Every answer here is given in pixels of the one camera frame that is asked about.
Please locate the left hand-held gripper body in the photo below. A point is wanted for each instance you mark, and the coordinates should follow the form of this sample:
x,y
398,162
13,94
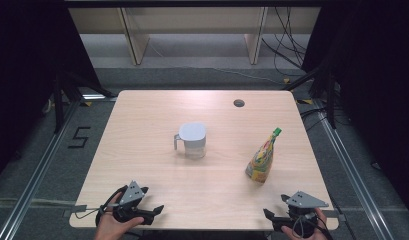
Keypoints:
x,y
131,195

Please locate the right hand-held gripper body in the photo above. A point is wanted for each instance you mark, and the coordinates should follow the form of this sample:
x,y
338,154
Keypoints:
x,y
305,200

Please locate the yellow pouch with green cap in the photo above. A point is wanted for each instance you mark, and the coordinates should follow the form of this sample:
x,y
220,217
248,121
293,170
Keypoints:
x,y
260,163

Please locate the person's right hand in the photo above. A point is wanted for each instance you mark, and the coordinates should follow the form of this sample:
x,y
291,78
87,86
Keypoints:
x,y
289,232

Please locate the person's left hand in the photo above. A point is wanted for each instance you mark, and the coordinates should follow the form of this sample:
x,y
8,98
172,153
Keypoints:
x,y
107,228

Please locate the black metal stand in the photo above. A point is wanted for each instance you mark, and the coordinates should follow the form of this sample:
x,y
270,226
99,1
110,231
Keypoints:
x,y
331,106
58,106

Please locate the black curtain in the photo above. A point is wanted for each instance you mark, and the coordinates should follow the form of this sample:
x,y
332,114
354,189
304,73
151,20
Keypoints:
x,y
25,66
378,83

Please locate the beige wooden desk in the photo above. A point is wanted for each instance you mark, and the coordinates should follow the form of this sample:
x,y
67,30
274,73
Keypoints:
x,y
192,20

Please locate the aluminium floor rail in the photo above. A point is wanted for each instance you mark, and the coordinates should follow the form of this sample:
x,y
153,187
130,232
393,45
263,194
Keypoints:
x,y
42,170
352,173

